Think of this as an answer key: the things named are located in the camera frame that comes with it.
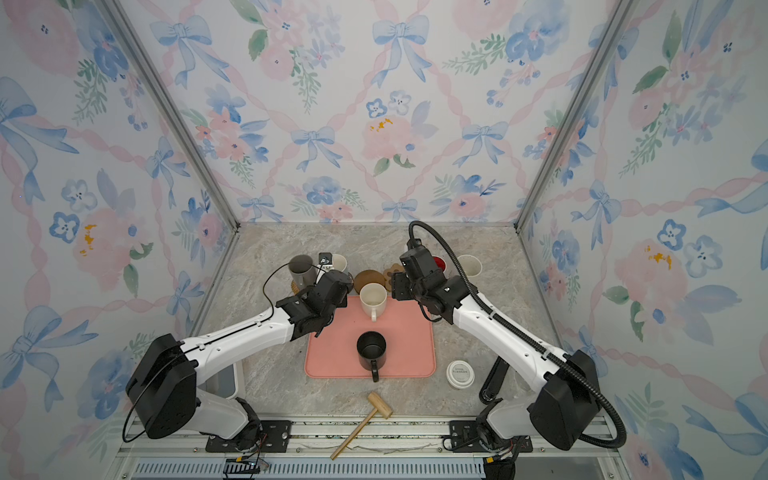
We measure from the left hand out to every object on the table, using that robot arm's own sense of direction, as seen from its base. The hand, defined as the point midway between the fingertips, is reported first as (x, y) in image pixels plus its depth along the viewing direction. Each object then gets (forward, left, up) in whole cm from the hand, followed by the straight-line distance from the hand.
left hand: (336, 280), depth 84 cm
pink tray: (-13, -21, -15) cm, 29 cm away
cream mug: (+1, -10, -11) cm, 15 cm away
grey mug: (+6, +12, -5) cm, 14 cm away
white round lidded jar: (-22, -34, -10) cm, 42 cm away
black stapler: (-23, -43, -13) cm, 51 cm away
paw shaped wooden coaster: (+14, -15, -16) cm, 26 cm away
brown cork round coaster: (+12, -8, -15) cm, 21 cm away
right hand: (-2, -18, +4) cm, 19 cm away
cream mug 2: (+14, -42, -9) cm, 45 cm away
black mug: (-14, -10, -15) cm, 23 cm away
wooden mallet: (-29, -13, -15) cm, 35 cm away
